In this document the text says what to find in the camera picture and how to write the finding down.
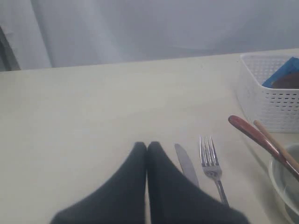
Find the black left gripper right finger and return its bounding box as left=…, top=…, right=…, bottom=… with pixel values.
left=146, top=141, right=245, bottom=224

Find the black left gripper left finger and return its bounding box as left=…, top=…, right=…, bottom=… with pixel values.
left=51, top=142, right=147, bottom=224

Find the silver table knife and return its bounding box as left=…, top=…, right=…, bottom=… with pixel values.
left=174, top=143, right=199, bottom=188

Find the silver fork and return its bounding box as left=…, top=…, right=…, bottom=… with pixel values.
left=199, top=136, right=229, bottom=206

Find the brown wooden spoon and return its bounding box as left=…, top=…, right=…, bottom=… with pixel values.
left=228, top=115, right=299, bottom=181

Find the wooden chopstick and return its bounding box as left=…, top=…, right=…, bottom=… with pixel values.
left=253, top=120, right=299, bottom=174

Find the white perforated plastic basket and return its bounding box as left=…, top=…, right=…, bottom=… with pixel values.
left=236, top=53, right=299, bottom=133

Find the brown round plate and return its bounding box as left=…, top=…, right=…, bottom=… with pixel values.
left=272, top=72, right=299, bottom=89

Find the blue snack packet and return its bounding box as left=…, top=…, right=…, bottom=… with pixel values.
left=262, top=57, right=299, bottom=88

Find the white backdrop curtain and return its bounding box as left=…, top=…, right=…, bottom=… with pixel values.
left=0, top=0, right=299, bottom=70

